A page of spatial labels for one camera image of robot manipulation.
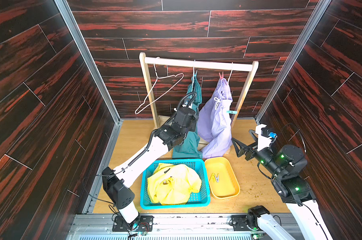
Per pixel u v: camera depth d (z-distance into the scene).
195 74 0.86
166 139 0.49
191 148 0.84
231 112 0.69
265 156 0.52
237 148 0.58
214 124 0.82
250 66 0.65
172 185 0.80
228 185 0.86
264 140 0.49
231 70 0.65
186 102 0.59
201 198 0.80
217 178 0.88
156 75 0.74
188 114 0.52
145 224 0.73
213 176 0.88
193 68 0.67
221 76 0.84
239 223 0.73
